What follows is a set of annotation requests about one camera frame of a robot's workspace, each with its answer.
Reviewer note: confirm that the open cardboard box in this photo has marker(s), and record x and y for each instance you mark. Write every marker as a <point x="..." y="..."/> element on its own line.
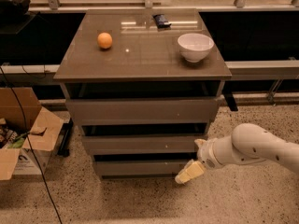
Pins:
<point x="25" y="114"/>

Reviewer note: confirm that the black object on shelf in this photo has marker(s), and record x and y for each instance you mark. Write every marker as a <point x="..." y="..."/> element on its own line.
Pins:
<point x="14" y="7"/>

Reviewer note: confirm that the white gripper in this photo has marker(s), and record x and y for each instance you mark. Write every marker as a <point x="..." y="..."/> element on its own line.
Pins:
<point x="206" y="154"/>

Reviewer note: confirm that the grey drawer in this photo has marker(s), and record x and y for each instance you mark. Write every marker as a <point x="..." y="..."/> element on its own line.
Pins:
<point x="129" y="112"/>
<point x="124" y="168"/>
<point x="95" y="145"/>

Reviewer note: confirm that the grey drawer cabinet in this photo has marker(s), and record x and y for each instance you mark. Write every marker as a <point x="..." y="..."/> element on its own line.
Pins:
<point x="143" y="63"/>

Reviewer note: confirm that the items inside cardboard box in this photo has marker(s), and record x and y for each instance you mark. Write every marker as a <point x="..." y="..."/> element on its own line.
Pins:
<point x="10" y="138"/>

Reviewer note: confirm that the dark blue snack packet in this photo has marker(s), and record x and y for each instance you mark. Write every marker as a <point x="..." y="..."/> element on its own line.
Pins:
<point x="161" y="21"/>

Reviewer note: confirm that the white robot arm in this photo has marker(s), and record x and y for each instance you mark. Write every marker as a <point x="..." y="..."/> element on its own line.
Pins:
<point x="247" y="144"/>

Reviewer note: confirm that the white ceramic bowl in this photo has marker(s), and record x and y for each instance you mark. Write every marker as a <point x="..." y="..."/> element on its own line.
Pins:
<point x="194" y="47"/>

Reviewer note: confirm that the orange fruit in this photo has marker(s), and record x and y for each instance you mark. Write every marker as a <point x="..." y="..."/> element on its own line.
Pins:
<point x="104" y="40"/>

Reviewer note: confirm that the grey bottom drawer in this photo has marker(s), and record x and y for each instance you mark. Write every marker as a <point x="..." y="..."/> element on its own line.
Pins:
<point x="124" y="168"/>

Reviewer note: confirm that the grey top drawer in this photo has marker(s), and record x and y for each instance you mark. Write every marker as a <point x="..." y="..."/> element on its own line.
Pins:
<point x="129" y="112"/>

